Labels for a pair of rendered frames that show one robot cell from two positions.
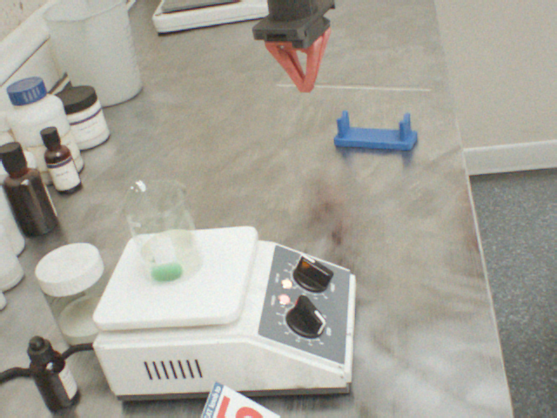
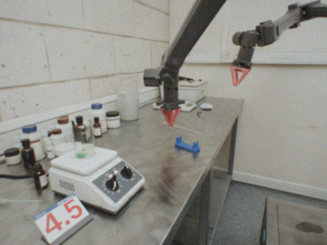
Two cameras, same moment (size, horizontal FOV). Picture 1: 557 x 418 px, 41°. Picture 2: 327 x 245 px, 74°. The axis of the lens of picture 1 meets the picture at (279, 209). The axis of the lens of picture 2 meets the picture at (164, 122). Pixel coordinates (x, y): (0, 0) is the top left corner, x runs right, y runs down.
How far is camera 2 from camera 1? 0.25 m
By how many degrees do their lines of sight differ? 19
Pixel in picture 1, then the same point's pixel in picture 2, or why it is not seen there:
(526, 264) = (254, 217)
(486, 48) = (259, 143)
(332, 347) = (115, 196)
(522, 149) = (266, 179)
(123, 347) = (54, 172)
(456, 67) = (248, 146)
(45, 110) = (98, 112)
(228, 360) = (81, 188)
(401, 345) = (144, 206)
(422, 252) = (174, 181)
